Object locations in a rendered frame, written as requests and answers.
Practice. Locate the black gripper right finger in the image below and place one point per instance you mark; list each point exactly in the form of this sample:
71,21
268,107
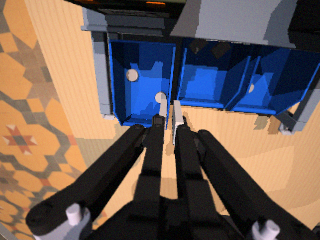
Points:
254,213

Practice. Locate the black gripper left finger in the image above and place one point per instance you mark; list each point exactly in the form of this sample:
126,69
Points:
69,214

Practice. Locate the blue bin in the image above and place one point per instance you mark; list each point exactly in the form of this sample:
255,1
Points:
134,101
207,79
281,80

